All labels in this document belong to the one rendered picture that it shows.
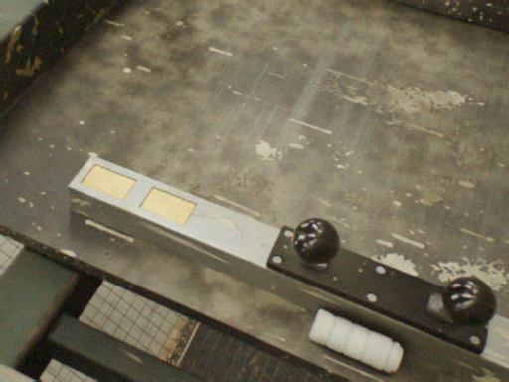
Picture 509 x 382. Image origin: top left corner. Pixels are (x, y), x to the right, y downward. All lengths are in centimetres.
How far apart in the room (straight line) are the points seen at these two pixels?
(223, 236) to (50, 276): 19
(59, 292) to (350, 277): 30
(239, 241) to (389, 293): 15
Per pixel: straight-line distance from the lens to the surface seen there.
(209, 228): 67
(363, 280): 65
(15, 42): 82
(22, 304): 72
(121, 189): 70
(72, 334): 72
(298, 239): 54
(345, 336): 64
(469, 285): 55
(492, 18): 110
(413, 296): 66
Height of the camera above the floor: 175
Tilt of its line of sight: 8 degrees down
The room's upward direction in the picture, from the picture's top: 50 degrees counter-clockwise
